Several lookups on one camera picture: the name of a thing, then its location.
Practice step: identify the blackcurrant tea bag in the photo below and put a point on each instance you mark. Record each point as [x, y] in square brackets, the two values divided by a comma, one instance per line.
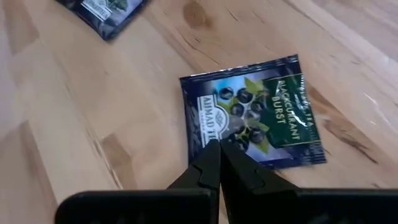
[105, 15]
[280, 102]

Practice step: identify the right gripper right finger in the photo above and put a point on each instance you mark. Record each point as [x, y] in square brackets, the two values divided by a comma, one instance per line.
[280, 205]

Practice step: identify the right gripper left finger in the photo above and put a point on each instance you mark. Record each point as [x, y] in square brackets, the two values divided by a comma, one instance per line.
[174, 205]

